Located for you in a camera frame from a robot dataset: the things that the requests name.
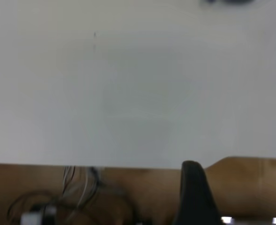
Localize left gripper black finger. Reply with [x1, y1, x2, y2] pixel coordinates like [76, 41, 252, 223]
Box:
[172, 160, 224, 225]

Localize white plug connector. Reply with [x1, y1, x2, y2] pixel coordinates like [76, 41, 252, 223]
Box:
[20, 205, 58, 225]

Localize dark grey ceramic mug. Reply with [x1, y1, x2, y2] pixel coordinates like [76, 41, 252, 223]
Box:
[200, 0, 266, 6]

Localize looped black cable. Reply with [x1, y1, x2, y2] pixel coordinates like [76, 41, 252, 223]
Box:
[7, 190, 67, 223]

